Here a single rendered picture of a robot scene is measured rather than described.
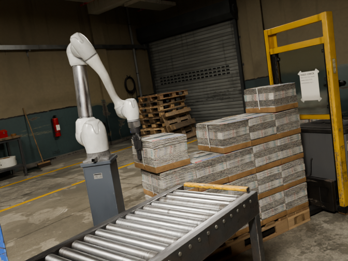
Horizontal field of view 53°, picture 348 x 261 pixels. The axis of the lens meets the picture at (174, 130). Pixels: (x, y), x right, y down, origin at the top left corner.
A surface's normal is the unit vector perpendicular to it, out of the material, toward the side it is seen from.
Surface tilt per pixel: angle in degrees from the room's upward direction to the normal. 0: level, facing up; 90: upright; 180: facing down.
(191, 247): 90
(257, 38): 90
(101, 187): 90
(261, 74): 90
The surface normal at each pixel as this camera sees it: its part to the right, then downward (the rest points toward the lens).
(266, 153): 0.49, 0.03
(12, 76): 0.76, -0.04
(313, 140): -0.86, 0.19
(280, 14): -0.63, 0.19
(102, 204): -0.07, 0.13
